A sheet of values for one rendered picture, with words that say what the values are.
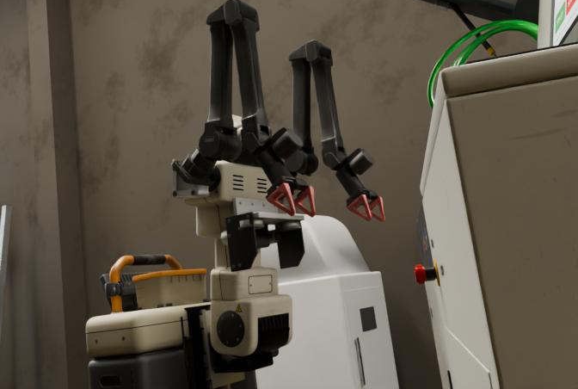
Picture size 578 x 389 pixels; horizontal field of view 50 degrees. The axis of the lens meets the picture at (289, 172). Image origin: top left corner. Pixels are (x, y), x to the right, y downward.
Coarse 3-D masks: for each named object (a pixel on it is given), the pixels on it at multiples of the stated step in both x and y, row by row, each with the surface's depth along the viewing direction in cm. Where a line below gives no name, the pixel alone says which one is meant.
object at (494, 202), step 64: (448, 128) 57; (512, 128) 56; (576, 128) 55; (448, 192) 67; (512, 192) 55; (576, 192) 54; (448, 256) 82; (512, 256) 54; (576, 256) 53; (448, 320) 104; (512, 320) 53; (576, 320) 52; (512, 384) 52; (576, 384) 51
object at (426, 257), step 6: (420, 210) 141; (420, 216) 146; (420, 222) 151; (420, 228) 157; (420, 234) 163; (426, 234) 131; (420, 240) 170; (426, 240) 136; (420, 246) 178; (420, 252) 186; (426, 252) 145; (426, 258) 151; (426, 264) 157; (432, 264) 127
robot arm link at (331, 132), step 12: (312, 48) 207; (312, 60) 207; (324, 60) 208; (312, 72) 210; (324, 72) 207; (324, 84) 207; (324, 96) 206; (324, 108) 206; (324, 120) 205; (336, 120) 206; (324, 132) 205; (336, 132) 204; (324, 144) 204; (336, 144) 202; (336, 156) 201
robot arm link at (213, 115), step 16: (240, 0) 172; (208, 16) 178; (224, 32) 176; (224, 48) 176; (224, 64) 176; (224, 80) 175; (224, 96) 175; (224, 112) 174; (208, 128) 172; (224, 128) 179; (208, 144) 172; (224, 144) 172; (240, 144) 178
